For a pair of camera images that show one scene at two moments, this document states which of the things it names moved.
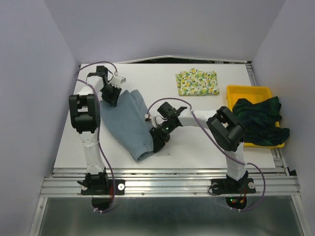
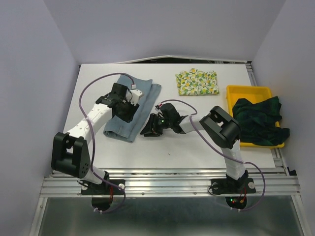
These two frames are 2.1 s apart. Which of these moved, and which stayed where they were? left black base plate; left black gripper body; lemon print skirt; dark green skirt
Moved: left black gripper body
Stayed: left black base plate; lemon print skirt; dark green skirt
